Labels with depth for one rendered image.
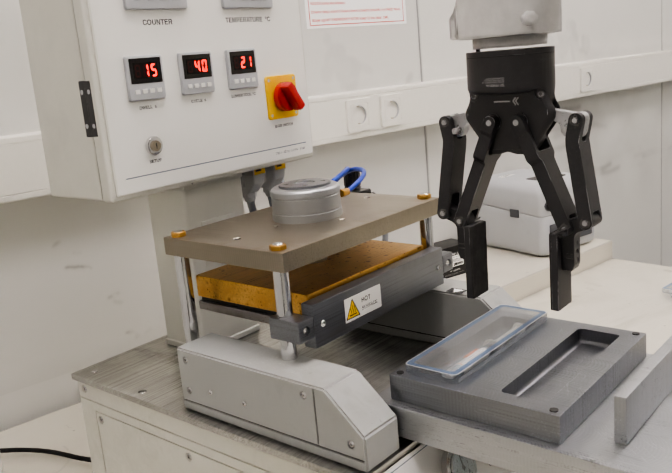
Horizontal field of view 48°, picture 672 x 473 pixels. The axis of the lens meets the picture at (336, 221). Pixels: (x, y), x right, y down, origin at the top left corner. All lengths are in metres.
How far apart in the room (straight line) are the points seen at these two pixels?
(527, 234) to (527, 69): 1.17
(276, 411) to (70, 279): 0.69
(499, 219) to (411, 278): 1.01
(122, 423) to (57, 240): 0.47
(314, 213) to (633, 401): 0.37
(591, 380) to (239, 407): 0.33
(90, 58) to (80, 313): 0.63
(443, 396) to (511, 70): 0.28
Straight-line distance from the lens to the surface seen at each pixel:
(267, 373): 0.73
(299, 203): 0.82
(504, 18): 0.65
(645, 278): 1.80
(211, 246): 0.78
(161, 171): 0.88
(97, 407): 0.99
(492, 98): 0.69
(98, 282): 1.38
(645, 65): 2.63
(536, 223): 1.77
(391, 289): 0.82
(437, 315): 0.93
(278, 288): 0.72
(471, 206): 0.71
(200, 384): 0.81
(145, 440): 0.93
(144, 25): 0.88
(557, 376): 0.74
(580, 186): 0.66
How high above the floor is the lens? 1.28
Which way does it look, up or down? 12 degrees down
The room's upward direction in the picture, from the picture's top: 5 degrees counter-clockwise
